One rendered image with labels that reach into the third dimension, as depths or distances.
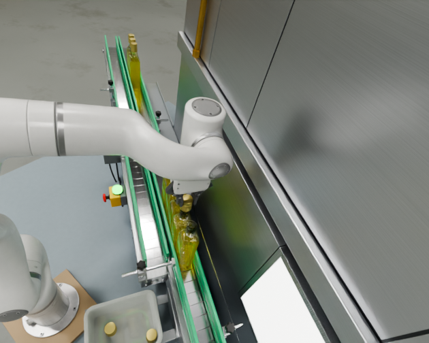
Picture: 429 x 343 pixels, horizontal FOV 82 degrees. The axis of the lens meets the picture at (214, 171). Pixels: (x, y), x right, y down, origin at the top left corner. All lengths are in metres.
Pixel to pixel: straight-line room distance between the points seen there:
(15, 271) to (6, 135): 0.43
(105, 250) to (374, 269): 1.13
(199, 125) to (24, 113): 0.27
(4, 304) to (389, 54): 0.93
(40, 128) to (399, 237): 0.53
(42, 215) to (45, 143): 1.07
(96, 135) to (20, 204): 1.17
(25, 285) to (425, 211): 0.84
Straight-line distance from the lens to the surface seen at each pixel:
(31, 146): 0.46
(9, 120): 0.46
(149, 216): 1.06
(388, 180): 0.41
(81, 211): 1.47
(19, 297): 0.86
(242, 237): 0.72
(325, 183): 0.47
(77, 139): 0.45
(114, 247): 1.34
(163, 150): 0.43
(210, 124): 0.48
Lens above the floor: 1.96
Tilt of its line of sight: 47 degrees down
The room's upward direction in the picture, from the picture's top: 17 degrees clockwise
